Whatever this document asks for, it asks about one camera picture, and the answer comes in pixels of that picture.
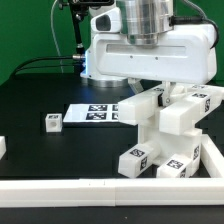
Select white block at left edge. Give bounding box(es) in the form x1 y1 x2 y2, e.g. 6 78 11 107
0 136 6 159

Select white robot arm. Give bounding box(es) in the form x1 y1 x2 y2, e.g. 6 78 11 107
81 0 219 92

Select white tagged block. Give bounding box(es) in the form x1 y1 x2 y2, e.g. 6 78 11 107
45 113 62 132

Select white chair seat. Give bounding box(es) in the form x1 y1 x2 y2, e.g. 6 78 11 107
138 117 202 165

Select black cables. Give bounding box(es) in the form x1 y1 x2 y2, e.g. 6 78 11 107
9 54 86 79

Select white marker tag board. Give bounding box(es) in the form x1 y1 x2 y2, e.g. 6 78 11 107
63 104 118 123

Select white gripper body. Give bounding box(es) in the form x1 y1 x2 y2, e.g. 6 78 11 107
88 7 218 84

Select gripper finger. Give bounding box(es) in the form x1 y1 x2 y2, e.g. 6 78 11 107
162 81 175 106
128 78 143 94

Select white long beam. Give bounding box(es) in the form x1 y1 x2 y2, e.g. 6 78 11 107
159 92 212 135
118 86 164 125

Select white long back beam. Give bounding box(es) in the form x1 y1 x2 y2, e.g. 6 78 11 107
118 86 164 125

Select white L-shaped fence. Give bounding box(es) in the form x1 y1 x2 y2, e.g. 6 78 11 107
0 135 224 208

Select white long front beam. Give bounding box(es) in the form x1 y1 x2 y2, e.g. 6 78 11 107
159 92 212 135

